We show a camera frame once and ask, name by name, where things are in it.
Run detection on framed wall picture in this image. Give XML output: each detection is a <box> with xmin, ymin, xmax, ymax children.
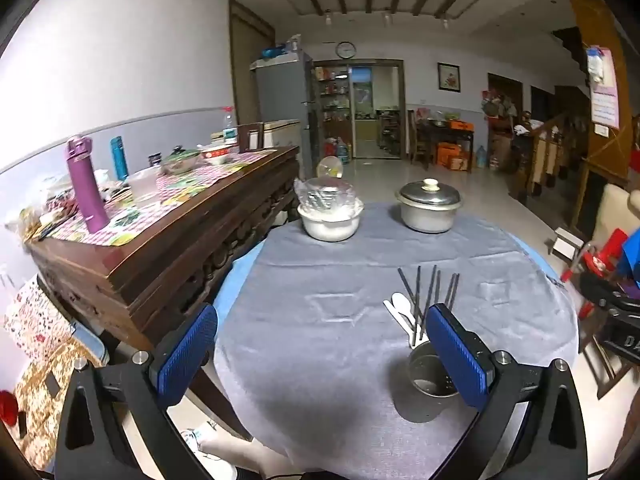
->
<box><xmin>437</xmin><ymin>62</ymin><xmax>461</xmax><ymax>92</ymax></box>

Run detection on chair with golden cushion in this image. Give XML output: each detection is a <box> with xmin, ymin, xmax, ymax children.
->
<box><xmin>0</xmin><ymin>335</ymin><xmax>111</xmax><ymax>471</ymax></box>

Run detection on clear plastic container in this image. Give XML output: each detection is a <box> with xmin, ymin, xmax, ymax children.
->
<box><xmin>127</xmin><ymin>167</ymin><xmax>161</xmax><ymax>206</ymax></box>

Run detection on pile of bags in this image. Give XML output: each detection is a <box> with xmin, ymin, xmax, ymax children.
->
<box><xmin>5</xmin><ymin>175</ymin><xmax>81</xmax><ymax>241</ymax></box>

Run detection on teal thermos bottle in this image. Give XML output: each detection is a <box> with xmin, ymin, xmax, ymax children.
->
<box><xmin>110</xmin><ymin>135</ymin><xmax>129</xmax><ymax>181</ymax></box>

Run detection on wall calendar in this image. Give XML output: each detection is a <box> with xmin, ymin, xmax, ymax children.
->
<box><xmin>586</xmin><ymin>46</ymin><xmax>621</xmax><ymax>131</ymax></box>

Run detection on grey tablecloth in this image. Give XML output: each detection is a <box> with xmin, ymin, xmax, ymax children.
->
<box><xmin>214</xmin><ymin>201</ymin><xmax>581</xmax><ymax>480</ymax></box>

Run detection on white box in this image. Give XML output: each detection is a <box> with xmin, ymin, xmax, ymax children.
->
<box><xmin>547</xmin><ymin>227</ymin><xmax>583</xmax><ymax>256</ymax></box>

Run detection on patterned table mat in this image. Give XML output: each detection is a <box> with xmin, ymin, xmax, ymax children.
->
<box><xmin>50</xmin><ymin>150</ymin><xmax>278</xmax><ymax>247</ymax></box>

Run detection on shelf with goods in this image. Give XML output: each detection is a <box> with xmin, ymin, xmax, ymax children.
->
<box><xmin>312</xmin><ymin>65</ymin><xmax>351</xmax><ymax>123</ymax></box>

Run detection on wooden stair railing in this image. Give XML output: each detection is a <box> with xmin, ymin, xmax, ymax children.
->
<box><xmin>505</xmin><ymin>110</ymin><xmax>591</xmax><ymax>201</ymax></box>

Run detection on white plastic spoon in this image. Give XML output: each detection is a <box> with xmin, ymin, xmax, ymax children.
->
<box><xmin>383</xmin><ymin>300</ymin><xmax>416</xmax><ymax>333</ymax></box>
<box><xmin>391</xmin><ymin>292</ymin><xmax>417</xmax><ymax>349</ymax></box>

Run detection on clear plastic bag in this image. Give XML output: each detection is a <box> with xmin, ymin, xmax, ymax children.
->
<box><xmin>294</xmin><ymin>177</ymin><xmax>362</xmax><ymax>221</ymax></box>

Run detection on red and white bowl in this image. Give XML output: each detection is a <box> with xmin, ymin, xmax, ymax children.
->
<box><xmin>200</xmin><ymin>144</ymin><xmax>236</xmax><ymax>166</ymax></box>

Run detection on bundle of dark chopsticks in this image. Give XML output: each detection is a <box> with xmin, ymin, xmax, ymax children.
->
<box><xmin>397</xmin><ymin>264</ymin><xmax>461</xmax><ymax>343</ymax></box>

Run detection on dark wooden table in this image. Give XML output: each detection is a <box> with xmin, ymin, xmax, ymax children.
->
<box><xmin>415</xmin><ymin>120</ymin><xmax>475</xmax><ymax>173</ymax></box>

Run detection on blue cloth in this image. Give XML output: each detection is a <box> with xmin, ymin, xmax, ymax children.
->
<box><xmin>622</xmin><ymin>242</ymin><xmax>640</xmax><ymax>281</ymax></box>

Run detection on perforated metal utensil holder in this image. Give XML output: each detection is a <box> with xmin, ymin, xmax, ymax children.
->
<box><xmin>407</xmin><ymin>340</ymin><xmax>463</xmax><ymax>401</ymax></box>

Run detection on purple thermos bottle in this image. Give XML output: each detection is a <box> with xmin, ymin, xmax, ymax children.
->
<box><xmin>65</xmin><ymin>135</ymin><xmax>111</xmax><ymax>234</ymax></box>

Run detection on carved wooden sideboard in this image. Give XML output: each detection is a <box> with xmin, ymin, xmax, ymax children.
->
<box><xmin>25</xmin><ymin>146</ymin><xmax>301</xmax><ymax>441</ymax></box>

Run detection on grey refrigerator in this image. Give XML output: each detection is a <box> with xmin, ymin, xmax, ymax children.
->
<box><xmin>250</xmin><ymin>51</ymin><xmax>315</xmax><ymax>176</ymax></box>

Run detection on red plastic stool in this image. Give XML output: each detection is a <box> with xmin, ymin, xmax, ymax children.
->
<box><xmin>562</xmin><ymin>228</ymin><xmax>631</xmax><ymax>283</ymax></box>

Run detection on small round fan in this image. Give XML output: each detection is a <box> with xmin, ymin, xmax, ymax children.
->
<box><xmin>317</xmin><ymin>155</ymin><xmax>346</xmax><ymax>181</ymax></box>

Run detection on small wooden stand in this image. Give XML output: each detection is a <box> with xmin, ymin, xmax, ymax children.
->
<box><xmin>237</xmin><ymin>122</ymin><xmax>265</xmax><ymax>153</ymax></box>

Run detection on wooden doorway frame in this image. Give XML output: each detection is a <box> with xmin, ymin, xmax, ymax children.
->
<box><xmin>310</xmin><ymin>59</ymin><xmax>406</xmax><ymax>161</ymax></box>

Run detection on cream chair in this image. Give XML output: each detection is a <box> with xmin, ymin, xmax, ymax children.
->
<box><xmin>592</xmin><ymin>183</ymin><xmax>640</xmax><ymax>261</ymax></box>

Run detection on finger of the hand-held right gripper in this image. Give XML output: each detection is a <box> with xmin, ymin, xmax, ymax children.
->
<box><xmin>579</xmin><ymin>271</ymin><xmax>640</xmax><ymax>311</ymax></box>

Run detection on patterned paper bag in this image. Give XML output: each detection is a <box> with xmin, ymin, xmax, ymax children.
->
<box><xmin>2</xmin><ymin>275</ymin><xmax>76</xmax><ymax>361</ymax></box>

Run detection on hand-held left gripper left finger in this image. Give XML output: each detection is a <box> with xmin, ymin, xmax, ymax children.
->
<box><xmin>55</xmin><ymin>302</ymin><xmax>221</xmax><ymax>480</ymax></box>

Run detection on glass lidded bowl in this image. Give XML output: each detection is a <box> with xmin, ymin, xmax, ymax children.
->
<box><xmin>160</xmin><ymin>145</ymin><xmax>202</xmax><ymax>175</ymax></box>

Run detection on aluminium pot lid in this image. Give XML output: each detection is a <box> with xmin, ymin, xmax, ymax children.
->
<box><xmin>395</xmin><ymin>178</ymin><xmax>464</xmax><ymax>209</ymax></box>

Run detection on brown wooden door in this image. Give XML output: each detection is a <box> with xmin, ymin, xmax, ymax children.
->
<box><xmin>229</xmin><ymin>0</ymin><xmax>276</xmax><ymax>133</ymax></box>

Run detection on red round object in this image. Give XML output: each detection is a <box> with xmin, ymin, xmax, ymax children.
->
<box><xmin>0</xmin><ymin>390</ymin><xmax>21</xmax><ymax>428</ymax></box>

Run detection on orange cardboard boxes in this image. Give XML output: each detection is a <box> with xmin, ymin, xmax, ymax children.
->
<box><xmin>437</xmin><ymin>142</ymin><xmax>471</xmax><ymax>171</ymax></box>

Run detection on white chest freezer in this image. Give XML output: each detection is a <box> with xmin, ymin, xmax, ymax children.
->
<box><xmin>262</xmin><ymin>119</ymin><xmax>301</xmax><ymax>150</ymax></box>

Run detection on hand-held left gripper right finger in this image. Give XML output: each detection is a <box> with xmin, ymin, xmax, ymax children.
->
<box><xmin>426</xmin><ymin>302</ymin><xmax>588</xmax><ymax>480</ymax></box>

